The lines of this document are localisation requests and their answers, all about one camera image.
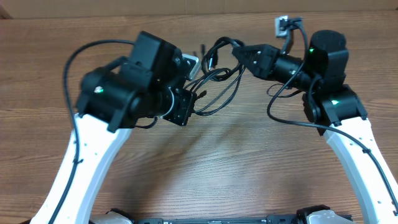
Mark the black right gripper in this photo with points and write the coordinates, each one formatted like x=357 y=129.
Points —
x=262 y=66

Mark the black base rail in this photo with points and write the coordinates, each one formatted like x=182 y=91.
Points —
x=269 y=219

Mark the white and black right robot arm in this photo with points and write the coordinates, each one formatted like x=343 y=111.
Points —
x=335 y=110

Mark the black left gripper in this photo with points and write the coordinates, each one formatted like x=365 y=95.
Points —
x=186 y=103

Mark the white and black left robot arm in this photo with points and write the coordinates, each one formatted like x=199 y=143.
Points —
x=148 y=83

